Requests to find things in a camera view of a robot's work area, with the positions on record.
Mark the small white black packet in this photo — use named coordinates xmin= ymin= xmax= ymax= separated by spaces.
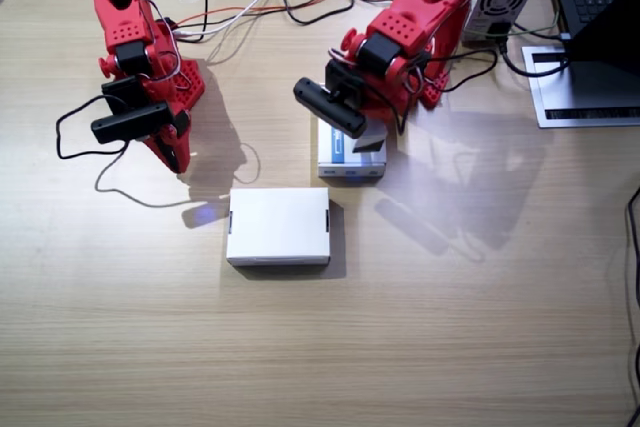
xmin=351 ymin=121 xmax=389 ymax=155

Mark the white box with blue stripe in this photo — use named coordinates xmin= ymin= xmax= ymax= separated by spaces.
xmin=317 ymin=116 xmax=389 ymax=180

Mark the plain white box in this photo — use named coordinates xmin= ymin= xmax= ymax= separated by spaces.
xmin=225 ymin=187 xmax=332 ymax=268

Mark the black bar webcam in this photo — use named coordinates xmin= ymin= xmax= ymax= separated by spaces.
xmin=292 ymin=59 xmax=369 ymax=141
xmin=90 ymin=75 xmax=170 ymax=145

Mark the thin black webcam cable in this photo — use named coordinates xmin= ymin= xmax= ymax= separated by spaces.
xmin=55 ymin=94 xmax=130 ymax=160

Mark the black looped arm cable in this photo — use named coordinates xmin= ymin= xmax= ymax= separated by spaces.
xmin=394 ymin=46 xmax=500 ymax=136

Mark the thick black power cable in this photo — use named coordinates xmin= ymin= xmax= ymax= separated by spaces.
xmin=497 ymin=21 xmax=571 ymax=78

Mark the silver monitor base plate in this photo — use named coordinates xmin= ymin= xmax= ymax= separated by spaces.
xmin=521 ymin=45 xmax=640 ymax=128

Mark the green wire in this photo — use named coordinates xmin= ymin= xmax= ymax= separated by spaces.
xmin=469 ymin=11 xmax=559 ymax=43

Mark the black cable at table edge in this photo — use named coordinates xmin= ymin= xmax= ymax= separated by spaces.
xmin=624 ymin=186 xmax=640 ymax=427

